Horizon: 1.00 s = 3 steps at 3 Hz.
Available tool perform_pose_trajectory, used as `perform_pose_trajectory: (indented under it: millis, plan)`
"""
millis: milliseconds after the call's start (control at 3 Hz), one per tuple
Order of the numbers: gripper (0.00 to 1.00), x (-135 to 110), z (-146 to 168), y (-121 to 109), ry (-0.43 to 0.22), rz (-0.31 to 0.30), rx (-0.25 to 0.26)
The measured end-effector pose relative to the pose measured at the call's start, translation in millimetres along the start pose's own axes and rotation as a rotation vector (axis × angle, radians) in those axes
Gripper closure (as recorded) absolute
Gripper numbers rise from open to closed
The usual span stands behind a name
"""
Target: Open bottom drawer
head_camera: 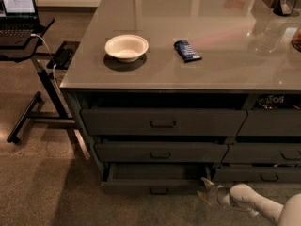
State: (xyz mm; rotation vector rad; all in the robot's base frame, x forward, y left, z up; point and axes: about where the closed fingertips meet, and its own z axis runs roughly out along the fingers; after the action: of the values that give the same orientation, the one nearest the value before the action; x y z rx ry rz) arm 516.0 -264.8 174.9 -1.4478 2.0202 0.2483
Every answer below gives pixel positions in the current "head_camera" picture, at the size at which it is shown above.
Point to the chips bag in drawer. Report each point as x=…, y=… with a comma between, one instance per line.
x=286, y=101

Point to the dark glass jar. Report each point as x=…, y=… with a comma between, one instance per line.
x=287, y=0

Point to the black laptop stand table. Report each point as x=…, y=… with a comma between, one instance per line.
x=45, y=67

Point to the grey drawer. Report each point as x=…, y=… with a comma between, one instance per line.
x=257, y=174
x=154, y=179
x=272, y=122
x=162, y=121
x=267, y=153
x=160, y=152

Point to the white bowl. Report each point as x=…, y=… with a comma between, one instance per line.
x=126, y=48

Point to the brown round object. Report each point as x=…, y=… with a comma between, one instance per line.
x=296, y=40

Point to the black power adapter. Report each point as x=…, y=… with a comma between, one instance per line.
x=62, y=56

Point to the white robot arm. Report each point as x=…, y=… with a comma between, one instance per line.
x=241, y=197

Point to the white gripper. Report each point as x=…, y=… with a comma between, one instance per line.
x=218, y=196

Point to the grey drawer cabinet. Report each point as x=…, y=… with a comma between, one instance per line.
x=168, y=91

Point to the blue snack packet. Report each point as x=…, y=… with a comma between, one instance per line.
x=186, y=51

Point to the black laptop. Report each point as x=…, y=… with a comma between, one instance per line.
x=18, y=20

